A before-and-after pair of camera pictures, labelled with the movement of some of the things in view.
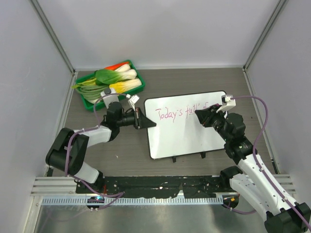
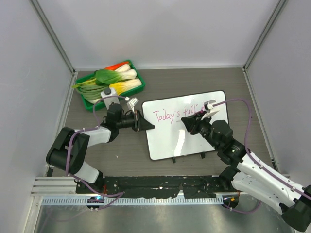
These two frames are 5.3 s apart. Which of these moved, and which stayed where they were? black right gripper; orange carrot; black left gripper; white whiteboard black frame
Moved: black right gripper
Stayed: white whiteboard black frame; orange carrot; black left gripper
